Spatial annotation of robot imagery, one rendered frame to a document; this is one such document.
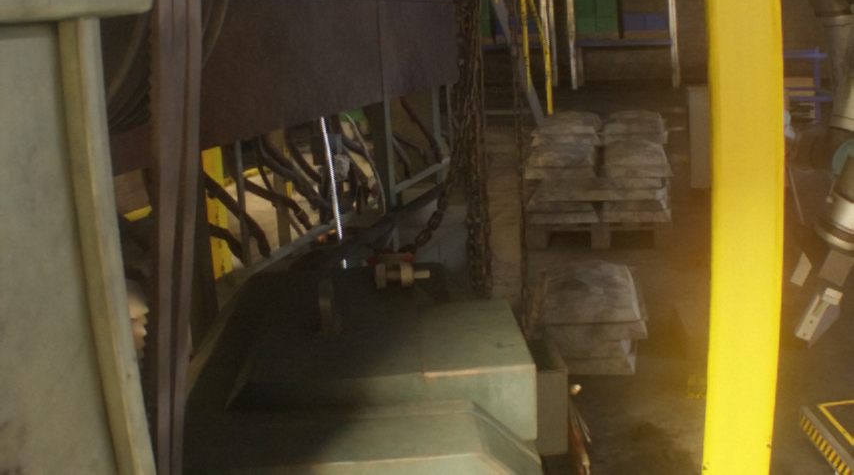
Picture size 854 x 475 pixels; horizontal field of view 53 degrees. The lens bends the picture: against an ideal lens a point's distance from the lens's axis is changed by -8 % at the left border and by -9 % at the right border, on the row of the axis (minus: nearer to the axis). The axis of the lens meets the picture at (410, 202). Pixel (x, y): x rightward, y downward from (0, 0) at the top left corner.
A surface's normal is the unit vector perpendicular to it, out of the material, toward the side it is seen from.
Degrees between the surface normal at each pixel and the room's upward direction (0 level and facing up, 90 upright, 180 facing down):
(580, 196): 66
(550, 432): 90
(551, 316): 61
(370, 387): 90
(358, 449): 0
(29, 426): 90
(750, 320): 90
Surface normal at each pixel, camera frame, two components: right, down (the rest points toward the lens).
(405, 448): -0.06, -0.98
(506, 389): 0.03, 0.18
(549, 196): -0.27, -0.22
